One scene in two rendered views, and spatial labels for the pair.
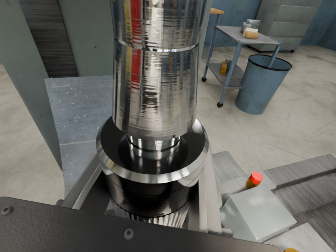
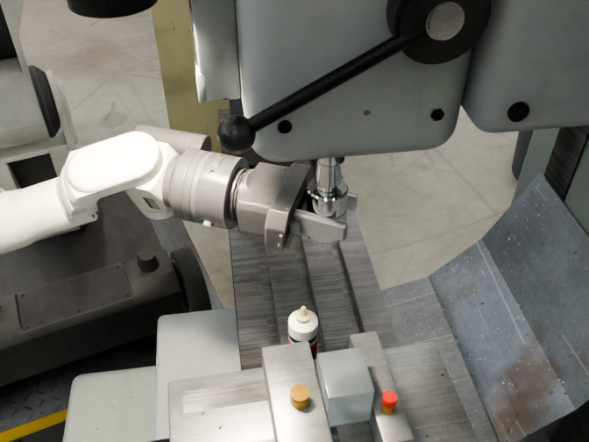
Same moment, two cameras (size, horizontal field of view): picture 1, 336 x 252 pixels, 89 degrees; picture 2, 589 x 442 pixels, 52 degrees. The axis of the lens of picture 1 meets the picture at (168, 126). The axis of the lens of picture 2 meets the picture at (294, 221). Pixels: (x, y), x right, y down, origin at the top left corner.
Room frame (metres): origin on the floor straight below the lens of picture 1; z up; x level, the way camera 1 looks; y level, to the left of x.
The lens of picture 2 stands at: (0.13, -0.52, 1.63)
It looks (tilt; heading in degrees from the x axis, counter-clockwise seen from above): 42 degrees down; 102
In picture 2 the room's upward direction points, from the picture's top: straight up
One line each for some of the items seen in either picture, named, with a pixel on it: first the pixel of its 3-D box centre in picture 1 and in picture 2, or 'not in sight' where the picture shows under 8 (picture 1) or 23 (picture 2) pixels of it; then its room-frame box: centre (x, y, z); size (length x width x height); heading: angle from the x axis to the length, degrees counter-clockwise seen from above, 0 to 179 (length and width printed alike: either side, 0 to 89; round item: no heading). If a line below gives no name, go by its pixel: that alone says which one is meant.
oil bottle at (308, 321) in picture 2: not in sight; (302, 333); (0.03, -0.02, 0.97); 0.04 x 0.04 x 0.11
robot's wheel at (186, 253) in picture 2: not in sight; (190, 286); (-0.35, 0.43, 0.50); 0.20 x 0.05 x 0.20; 127
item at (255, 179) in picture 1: (254, 180); (388, 402); (0.15, -0.14, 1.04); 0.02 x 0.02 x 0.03
